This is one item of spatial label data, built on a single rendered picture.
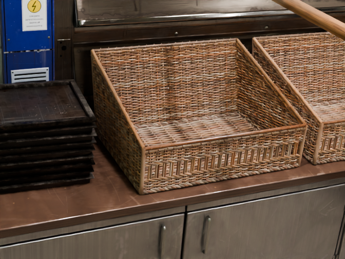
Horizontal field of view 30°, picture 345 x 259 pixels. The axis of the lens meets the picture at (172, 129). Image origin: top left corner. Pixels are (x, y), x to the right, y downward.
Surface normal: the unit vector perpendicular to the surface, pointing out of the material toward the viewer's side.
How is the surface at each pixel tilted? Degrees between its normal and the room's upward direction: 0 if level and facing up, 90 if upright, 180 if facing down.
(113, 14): 70
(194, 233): 90
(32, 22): 90
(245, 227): 90
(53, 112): 0
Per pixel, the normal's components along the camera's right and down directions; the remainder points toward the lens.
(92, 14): 0.40, 0.11
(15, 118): 0.07, -0.89
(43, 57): 0.40, 0.44
